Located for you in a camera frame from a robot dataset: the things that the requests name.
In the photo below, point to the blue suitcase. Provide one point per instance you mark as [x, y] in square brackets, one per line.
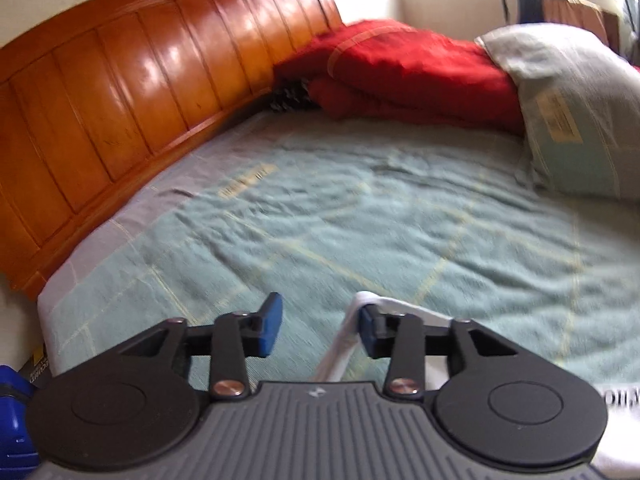
[15, 425]

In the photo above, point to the green checked bed blanket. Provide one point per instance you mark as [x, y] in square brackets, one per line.
[400, 220]

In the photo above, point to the white t-shirt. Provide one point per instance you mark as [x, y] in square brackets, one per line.
[340, 350]

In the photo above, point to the cardboard box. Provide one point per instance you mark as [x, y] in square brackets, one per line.
[580, 17]

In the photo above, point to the black patterned cloth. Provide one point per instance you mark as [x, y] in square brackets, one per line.
[292, 97]

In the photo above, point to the red folded blanket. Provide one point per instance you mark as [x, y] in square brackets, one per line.
[410, 70]

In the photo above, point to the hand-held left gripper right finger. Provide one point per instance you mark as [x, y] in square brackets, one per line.
[369, 330]

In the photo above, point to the grey-green pillow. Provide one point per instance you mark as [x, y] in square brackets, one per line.
[575, 100]

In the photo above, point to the dark box yellow label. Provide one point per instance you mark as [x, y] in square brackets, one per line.
[37, 367]

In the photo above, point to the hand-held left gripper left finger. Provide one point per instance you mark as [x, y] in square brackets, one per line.
[270, 325]

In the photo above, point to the wooden headboard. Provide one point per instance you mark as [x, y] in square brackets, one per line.
[125, 85]

